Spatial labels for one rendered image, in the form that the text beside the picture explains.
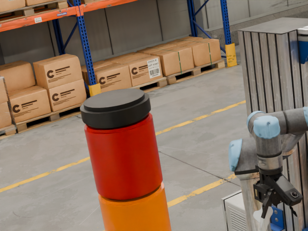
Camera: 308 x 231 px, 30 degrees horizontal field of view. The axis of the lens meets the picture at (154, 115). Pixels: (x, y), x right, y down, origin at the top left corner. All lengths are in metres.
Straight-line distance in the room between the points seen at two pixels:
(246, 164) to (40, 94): 6.69
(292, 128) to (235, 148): 0.39
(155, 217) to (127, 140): 0.06
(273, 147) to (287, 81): 0.52
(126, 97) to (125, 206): 0.08
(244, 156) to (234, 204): 0.53
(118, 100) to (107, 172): 0.05
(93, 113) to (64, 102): 8.43
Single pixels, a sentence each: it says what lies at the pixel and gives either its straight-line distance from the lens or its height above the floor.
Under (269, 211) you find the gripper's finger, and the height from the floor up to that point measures 1.59.
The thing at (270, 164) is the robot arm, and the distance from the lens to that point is 1.75.
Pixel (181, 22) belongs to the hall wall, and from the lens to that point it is 11.31.
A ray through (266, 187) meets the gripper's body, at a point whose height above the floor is 1.66.
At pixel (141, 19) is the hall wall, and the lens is 10.82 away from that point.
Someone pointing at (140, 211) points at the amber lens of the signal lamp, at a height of 2.26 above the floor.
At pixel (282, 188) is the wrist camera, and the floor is 1.67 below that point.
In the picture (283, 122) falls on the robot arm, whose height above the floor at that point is 1.83.
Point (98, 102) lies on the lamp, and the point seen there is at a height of 2.34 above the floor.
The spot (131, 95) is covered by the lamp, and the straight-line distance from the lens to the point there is 0.41.
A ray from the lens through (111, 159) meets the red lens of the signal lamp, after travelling 0.40.
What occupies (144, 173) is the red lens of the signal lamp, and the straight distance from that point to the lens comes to 0.41.
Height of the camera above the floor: 2.45
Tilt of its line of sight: 17 degrees down
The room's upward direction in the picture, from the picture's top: 9 degrees counter-clockwise
